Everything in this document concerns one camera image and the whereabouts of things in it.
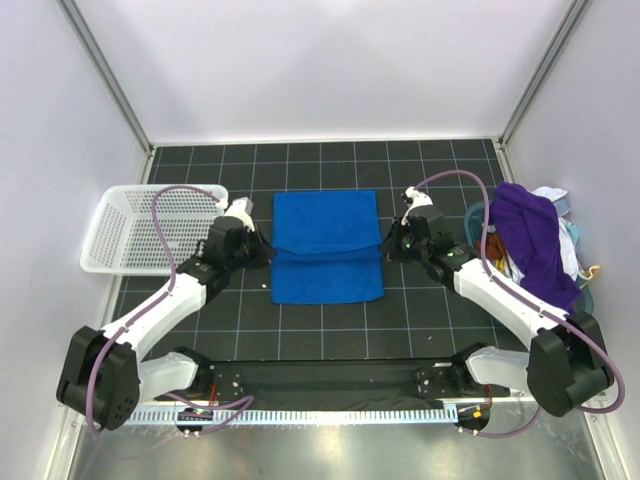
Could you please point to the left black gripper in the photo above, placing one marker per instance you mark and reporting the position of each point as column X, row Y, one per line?
column 264, row 252

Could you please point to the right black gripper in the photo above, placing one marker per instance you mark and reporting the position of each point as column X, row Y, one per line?
column 391, row 243

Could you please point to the blue towel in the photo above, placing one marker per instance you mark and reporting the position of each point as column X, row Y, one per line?
column 327, row 248

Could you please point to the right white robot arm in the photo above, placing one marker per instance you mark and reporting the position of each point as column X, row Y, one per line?
column 562, row 366

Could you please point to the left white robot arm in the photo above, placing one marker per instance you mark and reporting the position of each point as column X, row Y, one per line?
column 106, row 373

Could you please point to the teal translucent laundry basket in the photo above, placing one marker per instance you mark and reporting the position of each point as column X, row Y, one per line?
column 479, row 243

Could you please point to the brown cloth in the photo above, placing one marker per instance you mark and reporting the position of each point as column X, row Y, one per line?
column 495, row 249

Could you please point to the yellow patterned cloth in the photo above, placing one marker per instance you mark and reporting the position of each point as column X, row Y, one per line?
column 503, row 266

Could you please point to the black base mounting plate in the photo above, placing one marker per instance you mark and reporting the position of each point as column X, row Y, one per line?
column 341, row 385

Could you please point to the white perforated plastic basket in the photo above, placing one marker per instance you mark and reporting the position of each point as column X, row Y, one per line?
column 123, row 236

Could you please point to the purple towel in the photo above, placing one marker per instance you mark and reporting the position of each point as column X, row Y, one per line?
column 528, row 226

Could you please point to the white cloth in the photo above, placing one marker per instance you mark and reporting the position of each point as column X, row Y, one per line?
column 569, row 235

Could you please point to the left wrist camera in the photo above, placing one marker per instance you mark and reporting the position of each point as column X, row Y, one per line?
column 241, row 209

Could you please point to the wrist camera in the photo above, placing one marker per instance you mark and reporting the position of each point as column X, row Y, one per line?
column 413, row 198
column 241, row 209

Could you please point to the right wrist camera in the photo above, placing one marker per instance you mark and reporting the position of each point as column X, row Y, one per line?
column 413, row 198

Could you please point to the slotted white cable duct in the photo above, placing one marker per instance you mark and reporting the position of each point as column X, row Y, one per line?
column 173, row 414

